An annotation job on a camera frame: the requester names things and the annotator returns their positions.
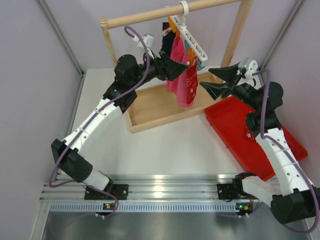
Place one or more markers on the red plastic tray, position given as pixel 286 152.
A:
pixel 228 119

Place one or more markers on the teal middle clothes peg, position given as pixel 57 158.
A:
pixel 186 45

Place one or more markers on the aluminium mounting rail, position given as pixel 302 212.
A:
pixel 147 188

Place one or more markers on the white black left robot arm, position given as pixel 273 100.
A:
pixel 70 153

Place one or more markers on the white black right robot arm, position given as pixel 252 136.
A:
pixel 297 198

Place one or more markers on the red patterned sock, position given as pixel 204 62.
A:
pixel 251 135
pixel 191 83

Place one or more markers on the wooden clothes rack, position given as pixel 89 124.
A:
pixel 155 106

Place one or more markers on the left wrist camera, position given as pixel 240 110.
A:
pixel 147 39

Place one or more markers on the orange clothes peg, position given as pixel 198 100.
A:
pixel 177 33
pixel 191 56
pixel 172 26

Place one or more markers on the white clip hanger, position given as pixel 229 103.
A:
pixel 179 25

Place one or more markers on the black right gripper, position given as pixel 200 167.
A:
pixel 225 74

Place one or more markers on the pink towel sock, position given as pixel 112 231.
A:
pixel 179 85

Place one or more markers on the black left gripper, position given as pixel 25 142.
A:
pixel 166 67

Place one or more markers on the teal end clothes peg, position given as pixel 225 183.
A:
pixel 200 66

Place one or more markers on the perforated cable duct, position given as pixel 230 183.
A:
pixel 152 207

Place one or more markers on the black christmas sock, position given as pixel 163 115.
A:
pixel 168 37

